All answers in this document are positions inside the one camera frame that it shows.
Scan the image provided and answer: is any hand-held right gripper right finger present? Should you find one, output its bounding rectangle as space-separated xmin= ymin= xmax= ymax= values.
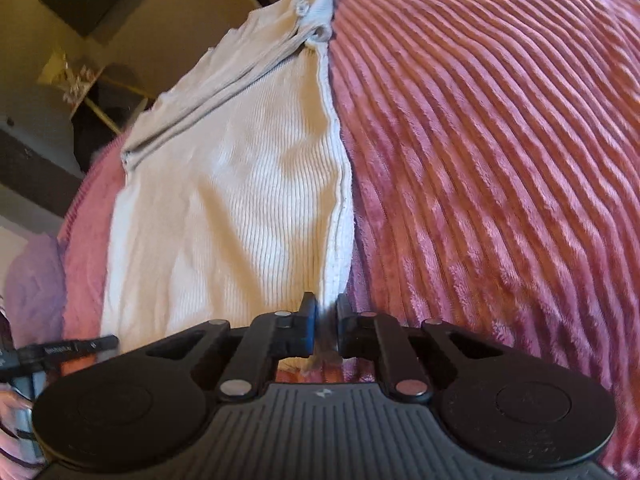
xmin=336 ymin=294 xmax=488 ymax=403

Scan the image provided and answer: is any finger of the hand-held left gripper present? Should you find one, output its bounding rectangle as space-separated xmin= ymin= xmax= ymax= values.
xmin=0 ymin=336 xmax=120 ymax=375

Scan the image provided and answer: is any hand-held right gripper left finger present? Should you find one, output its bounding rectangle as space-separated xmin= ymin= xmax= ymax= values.
xmin=150 ymin=292 xmax=320 ymax=402

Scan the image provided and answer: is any white ribbed sweater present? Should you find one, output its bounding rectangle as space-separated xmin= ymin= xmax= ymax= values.
xmin=100 ymin=0 xmax=358 ymax=376

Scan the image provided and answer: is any lilac fuzzy cloth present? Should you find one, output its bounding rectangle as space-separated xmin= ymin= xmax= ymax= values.
xmin=2 ymin=237 xmax=67 ymax=333

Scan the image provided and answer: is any pink ribbed blanket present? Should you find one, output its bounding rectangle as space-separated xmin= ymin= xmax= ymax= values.
xmin=57 ymin=0 xmax=640 ymax=480

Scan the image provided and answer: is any grey wardrobe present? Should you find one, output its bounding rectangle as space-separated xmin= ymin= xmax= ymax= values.
xmin=0 ymin=87 xmax=87 ymax=218

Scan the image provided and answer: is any black cloth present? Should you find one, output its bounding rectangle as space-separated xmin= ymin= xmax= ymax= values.
xmin=70 ymin=65 xmax=151 ymax=153

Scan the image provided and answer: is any white yellow-legged side table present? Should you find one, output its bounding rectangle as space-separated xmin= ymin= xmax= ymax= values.
xmin=65 ymin=57 xmax=158 ymax=136

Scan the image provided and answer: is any wrapped flower bouquet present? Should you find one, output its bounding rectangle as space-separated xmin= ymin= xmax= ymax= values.
xmin=40 ymin=50 xmax=98 ymax=106

